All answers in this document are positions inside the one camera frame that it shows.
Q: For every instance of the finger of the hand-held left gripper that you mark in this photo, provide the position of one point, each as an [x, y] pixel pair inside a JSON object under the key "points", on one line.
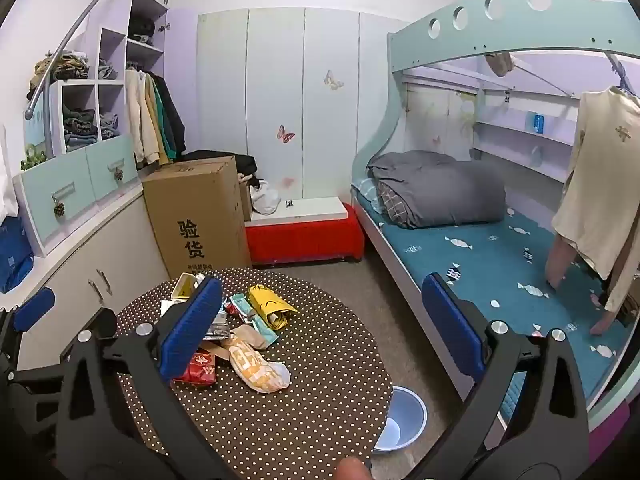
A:
{"points": [[100, 321], [34, 307]]}

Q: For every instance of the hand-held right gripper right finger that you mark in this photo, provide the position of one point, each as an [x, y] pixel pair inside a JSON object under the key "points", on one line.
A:
{"points": [[452, 325]]}

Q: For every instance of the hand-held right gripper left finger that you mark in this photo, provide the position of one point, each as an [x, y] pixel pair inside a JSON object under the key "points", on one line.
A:
{"points": [[192, 325]]}

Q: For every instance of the silver foil wrapper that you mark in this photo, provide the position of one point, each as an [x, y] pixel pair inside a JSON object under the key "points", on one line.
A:
{"points": [[217, 330]]}

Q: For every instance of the white paper scrap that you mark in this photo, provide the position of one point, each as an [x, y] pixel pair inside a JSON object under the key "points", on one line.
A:
{"points": [[168, 307]]}

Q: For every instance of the pale yellow carton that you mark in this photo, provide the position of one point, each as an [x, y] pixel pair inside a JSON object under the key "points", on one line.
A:
{"points": [[182, 287]]}

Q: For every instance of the red packet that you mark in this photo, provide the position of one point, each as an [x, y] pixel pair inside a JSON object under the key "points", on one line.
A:
{"points": [[200, 367]]}

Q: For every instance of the green striped packet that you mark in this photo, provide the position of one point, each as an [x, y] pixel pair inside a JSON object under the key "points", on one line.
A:
{"points": [[246, 306]]}

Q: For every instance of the beige paper wrapper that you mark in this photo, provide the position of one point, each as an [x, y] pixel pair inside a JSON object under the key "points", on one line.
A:
{"points": [[250, 336]]}

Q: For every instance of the yellow wrapper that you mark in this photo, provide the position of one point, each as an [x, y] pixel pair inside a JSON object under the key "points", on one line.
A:
{"points": [[270, 305]]}

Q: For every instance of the blue plastic waste bin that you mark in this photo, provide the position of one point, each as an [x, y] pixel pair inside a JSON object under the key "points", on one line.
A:
{"points": [[400, 410]]}

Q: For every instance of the blue bag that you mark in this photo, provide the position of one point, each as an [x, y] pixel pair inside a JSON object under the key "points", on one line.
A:
{"points": [[15, 255]]}

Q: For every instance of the teal candy print mattress pad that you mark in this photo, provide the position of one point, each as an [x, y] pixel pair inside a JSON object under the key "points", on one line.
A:
{"points": [[475, 270]]}

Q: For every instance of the pine cone drawer charm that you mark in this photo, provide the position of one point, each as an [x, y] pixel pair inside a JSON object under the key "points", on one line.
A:
{"points": [[118, 174], [60, 209]]}

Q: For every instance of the large cardboard box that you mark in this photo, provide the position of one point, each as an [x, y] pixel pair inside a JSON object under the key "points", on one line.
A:
{"points": [[200, 210]]}

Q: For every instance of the pink hanging garment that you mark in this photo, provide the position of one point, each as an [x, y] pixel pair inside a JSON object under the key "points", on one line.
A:
{"points": [[555, 260]]}

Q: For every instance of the white shelf unit teal drawers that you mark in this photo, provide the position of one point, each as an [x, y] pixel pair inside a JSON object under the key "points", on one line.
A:
{"points": [[60, 182]]}

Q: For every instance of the red bench with white top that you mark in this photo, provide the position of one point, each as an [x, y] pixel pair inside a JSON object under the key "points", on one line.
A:
{"points": [[300, 240]]}

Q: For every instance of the grey folded quilt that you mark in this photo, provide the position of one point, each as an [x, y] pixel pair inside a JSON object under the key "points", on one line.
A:
{"points": [[440, 187]]}

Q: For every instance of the round polka dot table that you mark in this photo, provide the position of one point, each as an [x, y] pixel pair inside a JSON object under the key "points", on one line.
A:
{"points": [[310, 410]]}

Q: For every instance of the white plastic bag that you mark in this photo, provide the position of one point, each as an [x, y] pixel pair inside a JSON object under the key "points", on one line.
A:
{"points": [[265, 199]]}

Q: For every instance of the plaid teal pillow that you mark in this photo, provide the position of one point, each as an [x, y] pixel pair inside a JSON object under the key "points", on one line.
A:
{"points": [[369, 192]]}

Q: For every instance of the black clothes heap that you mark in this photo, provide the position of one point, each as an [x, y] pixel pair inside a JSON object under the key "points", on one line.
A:
{"points": [[245, 162]]}

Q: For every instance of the white shelf unit with clothes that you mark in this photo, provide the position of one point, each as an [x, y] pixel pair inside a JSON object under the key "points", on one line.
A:
{"points": [[30, 109]]}

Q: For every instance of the lavender bed shelf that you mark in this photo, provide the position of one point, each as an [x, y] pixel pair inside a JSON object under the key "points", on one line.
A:
{"points": [[520, 137]]}

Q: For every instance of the person in cream shirt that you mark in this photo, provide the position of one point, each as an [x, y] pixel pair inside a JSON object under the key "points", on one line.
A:
{"points": [[600, 185]]}

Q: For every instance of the green hanging garment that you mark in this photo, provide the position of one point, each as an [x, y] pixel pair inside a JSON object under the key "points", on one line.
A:
{"points": [[162, 115]]}

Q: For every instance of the pink butterfly sticker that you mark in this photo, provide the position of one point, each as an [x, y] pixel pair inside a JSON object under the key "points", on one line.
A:
{"points": [[286, 134]]}

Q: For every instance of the black hanging coat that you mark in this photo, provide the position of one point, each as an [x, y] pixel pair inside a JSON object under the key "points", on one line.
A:
{"points": [[174, 110]]}

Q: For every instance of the small blue box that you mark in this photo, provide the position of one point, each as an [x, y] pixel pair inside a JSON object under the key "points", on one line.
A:
{"points": [[538, 123]]}

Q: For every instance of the olive clothes pile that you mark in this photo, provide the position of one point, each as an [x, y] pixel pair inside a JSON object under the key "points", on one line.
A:
{"points": [[62, 67]]}

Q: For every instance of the white wardrobe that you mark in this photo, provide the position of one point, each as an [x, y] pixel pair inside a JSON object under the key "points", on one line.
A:
{"points": [[275, 85]]}

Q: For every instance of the brown cloth bundle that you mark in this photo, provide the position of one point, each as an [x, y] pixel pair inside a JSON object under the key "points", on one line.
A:
{"points": [[500, 63]]}

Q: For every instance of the beige butterfly sticker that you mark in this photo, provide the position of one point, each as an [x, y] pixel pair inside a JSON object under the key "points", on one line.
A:
{"points": [[334, 80]]}

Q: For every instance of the black folded clothes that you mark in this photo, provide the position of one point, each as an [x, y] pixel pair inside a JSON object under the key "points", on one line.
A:
{"points": [[140, 30]]}

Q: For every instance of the teal bunk bed frame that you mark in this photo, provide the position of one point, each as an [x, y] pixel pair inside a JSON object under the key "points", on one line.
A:
{"points": [[500, 27]]}

